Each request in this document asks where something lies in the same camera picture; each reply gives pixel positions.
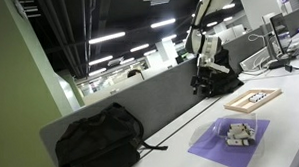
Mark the white ribbed desk device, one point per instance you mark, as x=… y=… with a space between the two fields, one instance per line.
x=255 y=59

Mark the white wifi router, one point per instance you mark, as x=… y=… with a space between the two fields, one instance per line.
x=20 y=8

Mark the purple mat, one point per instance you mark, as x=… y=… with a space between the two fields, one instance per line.
x=208 y=151

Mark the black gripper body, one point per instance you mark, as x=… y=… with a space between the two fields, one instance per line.
x=212 y=78

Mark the light wooden tray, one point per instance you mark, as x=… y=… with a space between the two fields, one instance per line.
x=238 y=105

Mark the black backpack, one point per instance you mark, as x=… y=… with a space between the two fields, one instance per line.
x=98 y=142

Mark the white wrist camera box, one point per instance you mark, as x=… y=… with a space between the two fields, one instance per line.
x=215 y=67

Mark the black draped cover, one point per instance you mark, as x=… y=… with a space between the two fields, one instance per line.
x=232 y=80

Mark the fluorescent ceiling light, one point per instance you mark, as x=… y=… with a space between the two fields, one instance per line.
x=163 y=23
x=107 y=37
x=212 y=24
x=229 y=6
x=139 y=48
x=97 y=72
x=100 y=60

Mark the clear plastic bowl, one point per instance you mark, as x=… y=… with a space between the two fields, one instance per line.
x=225 y=142

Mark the grey desk partition panel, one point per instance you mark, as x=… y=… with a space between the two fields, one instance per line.
x=163 y=96

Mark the black computer monitor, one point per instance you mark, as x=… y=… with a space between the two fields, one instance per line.
x=279 y=32

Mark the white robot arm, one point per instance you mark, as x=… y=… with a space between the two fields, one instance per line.
x=210 y=44

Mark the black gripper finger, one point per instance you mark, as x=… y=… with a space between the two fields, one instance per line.
x=197 y=85
x=207 y=90

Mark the black power adapter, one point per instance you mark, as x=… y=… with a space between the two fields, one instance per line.
x=279 y=65

